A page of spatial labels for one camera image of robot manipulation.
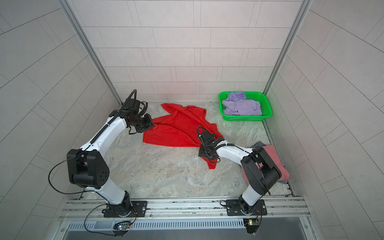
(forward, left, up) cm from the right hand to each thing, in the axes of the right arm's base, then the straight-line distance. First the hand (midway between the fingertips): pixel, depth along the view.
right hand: (201, 154), depth 89 cm
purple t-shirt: (+35, -29, +7) cm, 46 cm away
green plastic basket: (+32, -49, +7) cm, 59 cm away
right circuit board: (-35, -21, -2) cm, 41 cm away
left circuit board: (-33, +37, +3) cm, 49 cm away
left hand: (+14, +23, +17) cm, 32 cm away
